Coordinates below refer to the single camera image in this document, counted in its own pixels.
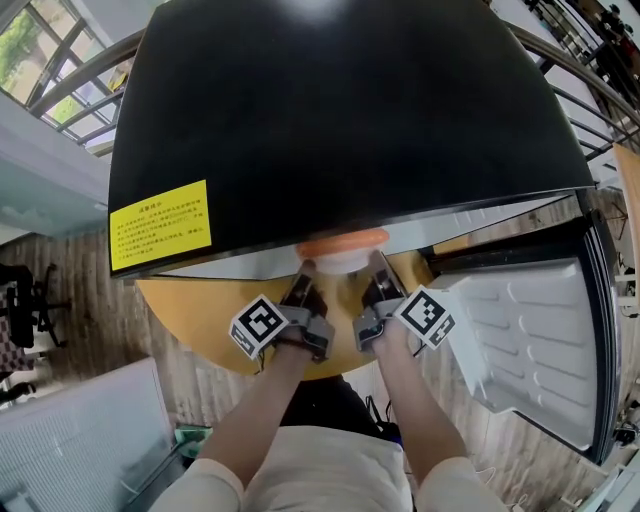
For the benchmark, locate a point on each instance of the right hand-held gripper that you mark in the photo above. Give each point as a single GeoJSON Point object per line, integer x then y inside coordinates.
{"type": "Point", "coordinates": [425, 317]}

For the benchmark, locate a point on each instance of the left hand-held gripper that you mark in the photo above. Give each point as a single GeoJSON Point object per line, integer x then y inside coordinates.
{"type": "Point", "coordinates": [257, 325]}

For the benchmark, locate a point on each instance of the white round plate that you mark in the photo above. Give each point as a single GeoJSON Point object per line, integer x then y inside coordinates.
{"type": "Point", "coordinates": [340, 262]}

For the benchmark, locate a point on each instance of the orange sausage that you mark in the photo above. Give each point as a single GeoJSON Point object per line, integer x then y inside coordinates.
{"type": "Point", "coordinates": [345, 244]}

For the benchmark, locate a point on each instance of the black mini fridge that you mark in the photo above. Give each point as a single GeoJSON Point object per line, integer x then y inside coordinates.
{"type": "Point", "coordinates": [325, 125]}

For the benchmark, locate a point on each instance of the person's right forearm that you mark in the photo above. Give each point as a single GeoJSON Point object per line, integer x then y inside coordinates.
{"type": "Point", "coordinates": [420, 410]}

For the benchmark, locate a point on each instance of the person's left forearm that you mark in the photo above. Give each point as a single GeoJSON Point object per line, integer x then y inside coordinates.
{"type": "Point", "coordinates": [250, 415]}

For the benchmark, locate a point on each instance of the round wooden table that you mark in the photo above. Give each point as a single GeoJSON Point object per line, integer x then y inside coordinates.
{"type": "Point", "coordinates": [210, 320]}

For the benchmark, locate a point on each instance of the person's black trousers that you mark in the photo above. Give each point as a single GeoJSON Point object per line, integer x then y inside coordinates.
{"type": "Point", "coordinates": [335, 405]}

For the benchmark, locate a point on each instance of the yellow warning label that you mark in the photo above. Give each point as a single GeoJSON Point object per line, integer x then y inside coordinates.
{"type": "Point", "coordinates": [160, 225]}

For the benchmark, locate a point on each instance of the person's white printed shirt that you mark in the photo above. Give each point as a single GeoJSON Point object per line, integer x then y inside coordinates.
{"type": "Point", "coordinates": [325, 470]}

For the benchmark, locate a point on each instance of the green box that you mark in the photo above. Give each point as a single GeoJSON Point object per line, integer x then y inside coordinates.
{"type": "Point", "coordinates": [192, 435]}

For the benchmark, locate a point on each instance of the white ribbed cabinet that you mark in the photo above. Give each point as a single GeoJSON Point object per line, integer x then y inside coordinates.
{"type": "Point", "coordinates": [75, 440]}

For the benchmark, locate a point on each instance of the frosted glass partition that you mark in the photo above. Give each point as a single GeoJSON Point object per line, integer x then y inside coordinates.
{"type": "Point", "coordinates": [40, 200]}

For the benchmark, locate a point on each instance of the black office chair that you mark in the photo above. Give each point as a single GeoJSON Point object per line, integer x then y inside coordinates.
{"type": "Point", "coordinates": [20, 310]}

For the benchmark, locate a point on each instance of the black white checkered cloth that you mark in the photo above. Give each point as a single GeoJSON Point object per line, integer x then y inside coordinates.
{"type": "Point", "coordinates": [7, 345]}

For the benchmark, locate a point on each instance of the black metal railing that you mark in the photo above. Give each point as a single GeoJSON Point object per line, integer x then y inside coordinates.
{"type": "Point", "coordinates": [75, 75]}

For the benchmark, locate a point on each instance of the large window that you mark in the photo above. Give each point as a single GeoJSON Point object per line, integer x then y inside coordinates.
{"type": "Point", "coordinates": [30, 40]}

